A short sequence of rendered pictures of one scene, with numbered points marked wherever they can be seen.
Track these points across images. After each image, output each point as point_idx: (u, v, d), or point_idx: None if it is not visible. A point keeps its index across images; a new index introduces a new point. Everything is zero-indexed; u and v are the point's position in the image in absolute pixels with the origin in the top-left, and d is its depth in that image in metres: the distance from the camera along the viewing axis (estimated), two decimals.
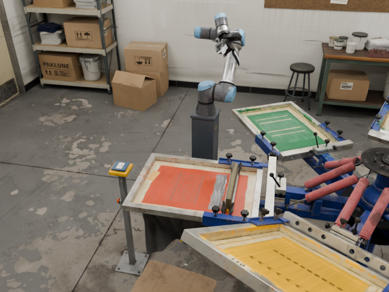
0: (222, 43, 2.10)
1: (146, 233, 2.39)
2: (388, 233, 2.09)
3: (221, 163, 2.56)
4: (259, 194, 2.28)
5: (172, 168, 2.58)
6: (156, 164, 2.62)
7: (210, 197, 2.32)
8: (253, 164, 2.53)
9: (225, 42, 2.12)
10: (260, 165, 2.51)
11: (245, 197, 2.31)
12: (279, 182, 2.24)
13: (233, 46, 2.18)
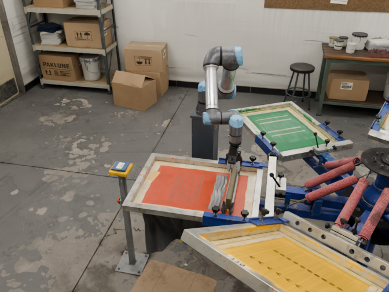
0: (225, 160, 2.24)
1: (146, 233, 2.39)
2: (388, 233, 2.09)
3: (221, 163, 2.56)
4: (259, 194, 2.28)
5: (172, 168, 2.58)
6: (156, 164, 2.62)
7: (210, 197, 2.32)
8: (253, 164, 2.53)
9: (227, 157, 2.22)
10: (260, 165, 2.51)
11: (245, 197, 2.31)
12: (279, 182, 2.24)
13: (241, 157, 2.20)
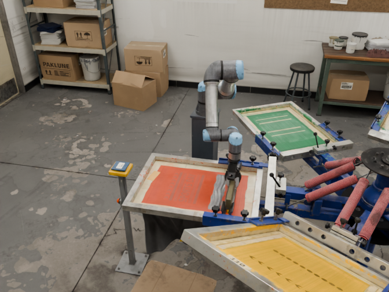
0: (224, 176, 2.30)
1: (146, 233, 2.39)
2: (388, 233, 2.09)
3: (221, 163, 2.56)
4: (259, 194, 2.28)
5: (172, 168, 2.58)
6: (156, 164, 2.62)
7: (210, 197, 2.32)
8: (253, 164, 2.53)
9: (226, 174, 2.27)
10: (260, 165, 2.51)
11: (245, 197, 2.31)
12: (279, 182, 2.24)
13: (239, 173, 2.25)
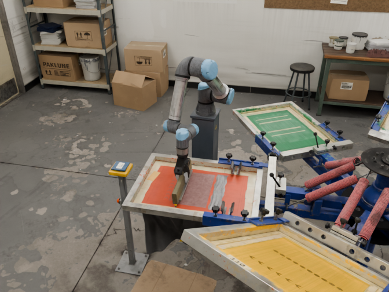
0: (174, 171, 2.35)
1: (146, 233, 2.39)
2: (388, 233, 2.09)
3: (221, 163, 2.56)
4: (259, 194, 2.28)
5: (172, 168, 2.58)
6: (156, 164, 2.62)
7: (210, 197, 2.32)
8: (253, 164, 2.53)
9: None
10: (260, 165, 2.51)
11: (245, 197, 2.31)
12: (279, 182, 2.24)
13: (188, 168, 2.31)
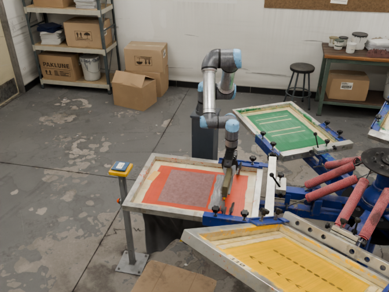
0: (221, 164, 2.26)
1: (146, 233, 2.39)
2: (388, 233, 2.09)
3: (221, 163, 2.56)
4: (259, 194, 2.28)
5: (172, 168, 2.58)
6: (156, 164, 2.62)
7: (210, 197, 2.32)
8: (253, 164, 2.53)
9: (223, 161, 2.24)
10: (260, 165, 2.51)
11: (245, 197, 2.31)
12: (279, 182, 2.24)
13: (237, 161, 2.22)
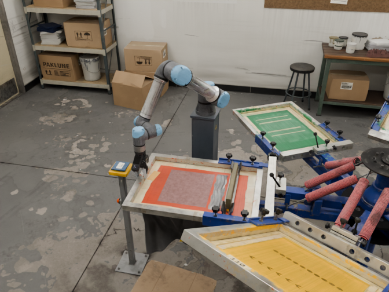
0: None
1: (146, 233, 2.39)
2: (388, 233, 2.09)
3: (221, 163, 2.56)
4: (259, 194, 2.28)
5: (172, 168, 2.58)
6: (156, 164, 2.62)
7: (210, 197, 2.32)
8: (253, 164, 2.53)
9: None
10: (260, 165, 2.51)
11: (245, 197, 2.31)
12: (279, 182, 2.24)
13: (146, 165, 2.37)
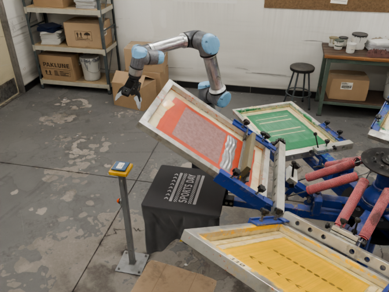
0: (119, 89, 2.14)
1: (146, 233, 2.39)
2: (388, 233, 2.09)
3: (235, 126, 2.39)
4: (267, 174, 2.19)
5: (186, 106, 2.31)
6: (171, 93, 2.32)
7: (222, 155, 2.14)
8: (263, 141, 2.43)
9: (123, 87, 2.12)
10: (270, 146, 2.42)
11: (252, 171, 2.20)
12: None
13: (136, 90, 2.11)
